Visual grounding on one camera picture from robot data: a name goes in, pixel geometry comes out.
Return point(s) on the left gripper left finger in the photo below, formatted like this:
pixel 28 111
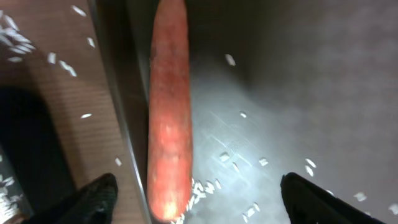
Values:
pixel 93 204

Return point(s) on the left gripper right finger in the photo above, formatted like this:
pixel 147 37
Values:
pixel 307 203

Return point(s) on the orange carrot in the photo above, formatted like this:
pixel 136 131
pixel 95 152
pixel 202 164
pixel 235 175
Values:
pixel 170 152

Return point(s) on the black rectangular tray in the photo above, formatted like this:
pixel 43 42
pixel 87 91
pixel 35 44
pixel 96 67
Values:
pixel 31 153

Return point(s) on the dark brown serving tray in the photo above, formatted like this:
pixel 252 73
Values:
pixel 293 86

